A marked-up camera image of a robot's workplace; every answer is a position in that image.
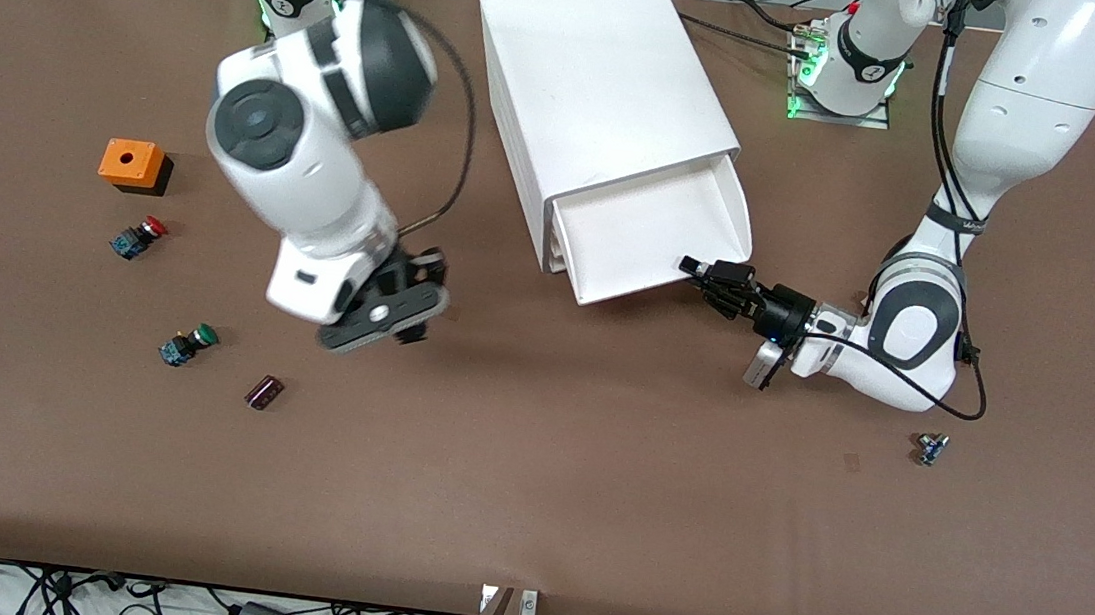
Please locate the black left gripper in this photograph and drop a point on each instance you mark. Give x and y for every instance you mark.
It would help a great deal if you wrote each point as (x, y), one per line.
(780, 313)

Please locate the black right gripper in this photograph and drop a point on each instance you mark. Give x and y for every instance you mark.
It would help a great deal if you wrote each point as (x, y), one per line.
(407, 277)

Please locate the white plastic drawer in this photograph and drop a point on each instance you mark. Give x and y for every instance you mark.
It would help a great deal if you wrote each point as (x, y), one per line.
(645, 237)
(557, 248)
(560, 266)
(557, 230)

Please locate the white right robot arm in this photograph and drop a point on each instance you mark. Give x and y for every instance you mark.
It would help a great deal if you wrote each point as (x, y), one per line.
(299, 173)

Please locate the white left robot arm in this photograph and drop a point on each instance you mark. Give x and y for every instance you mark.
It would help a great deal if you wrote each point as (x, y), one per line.
(1041, 84)

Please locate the green push button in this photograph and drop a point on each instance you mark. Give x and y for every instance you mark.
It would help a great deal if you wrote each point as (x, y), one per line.
(187, 345)

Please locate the white drawer cabinet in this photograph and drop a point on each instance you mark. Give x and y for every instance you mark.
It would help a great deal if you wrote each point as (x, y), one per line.
(591, 61)

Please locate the red push button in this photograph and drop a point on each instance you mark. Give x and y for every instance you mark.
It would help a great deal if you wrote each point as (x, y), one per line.
(137, 238)

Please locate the dark maroon capacitor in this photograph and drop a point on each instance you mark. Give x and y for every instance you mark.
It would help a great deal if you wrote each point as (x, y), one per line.
(264, 393)

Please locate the brown tape patch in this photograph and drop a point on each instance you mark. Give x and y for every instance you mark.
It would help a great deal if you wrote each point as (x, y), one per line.
(851, 462)

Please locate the small blue electronic component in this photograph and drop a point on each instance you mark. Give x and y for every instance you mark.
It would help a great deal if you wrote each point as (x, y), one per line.
(932, 450)

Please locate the orange box with hole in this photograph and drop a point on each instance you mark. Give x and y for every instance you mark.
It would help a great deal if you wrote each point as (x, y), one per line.
(126, 163)

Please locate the small black switch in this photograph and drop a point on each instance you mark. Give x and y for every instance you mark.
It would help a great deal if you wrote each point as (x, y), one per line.
(969, 355)

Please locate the small white bracket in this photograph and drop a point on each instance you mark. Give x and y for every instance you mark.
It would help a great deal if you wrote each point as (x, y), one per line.
(529, 604)

